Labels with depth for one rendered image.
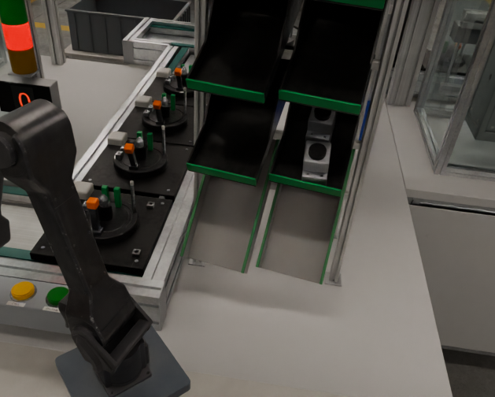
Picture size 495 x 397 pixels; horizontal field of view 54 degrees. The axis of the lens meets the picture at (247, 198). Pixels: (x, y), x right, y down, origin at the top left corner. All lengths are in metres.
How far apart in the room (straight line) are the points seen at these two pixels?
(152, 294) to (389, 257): 0.62
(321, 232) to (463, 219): 0.76
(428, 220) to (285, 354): 0.80
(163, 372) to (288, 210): 0.43
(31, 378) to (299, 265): 0.54
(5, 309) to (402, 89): 1.60
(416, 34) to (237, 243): 1.24
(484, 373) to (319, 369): 1.38
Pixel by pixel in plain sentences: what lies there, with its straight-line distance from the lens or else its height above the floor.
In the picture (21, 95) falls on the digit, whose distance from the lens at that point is 1.16.
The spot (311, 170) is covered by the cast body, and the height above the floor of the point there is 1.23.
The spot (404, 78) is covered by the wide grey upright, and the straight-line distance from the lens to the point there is 2.05.
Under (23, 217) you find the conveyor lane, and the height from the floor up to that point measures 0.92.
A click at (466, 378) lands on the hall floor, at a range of 2.28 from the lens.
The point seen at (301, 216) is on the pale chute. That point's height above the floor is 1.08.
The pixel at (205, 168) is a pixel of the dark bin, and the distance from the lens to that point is 0.88.
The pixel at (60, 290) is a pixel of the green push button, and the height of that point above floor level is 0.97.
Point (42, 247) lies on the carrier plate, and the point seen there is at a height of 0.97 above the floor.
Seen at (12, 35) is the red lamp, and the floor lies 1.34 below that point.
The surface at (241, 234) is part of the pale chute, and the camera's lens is 0.99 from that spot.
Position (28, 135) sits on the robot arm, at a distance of 0.53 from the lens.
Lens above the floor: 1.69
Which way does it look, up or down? 36 degrees down
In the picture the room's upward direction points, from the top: 5 degrees clockwise
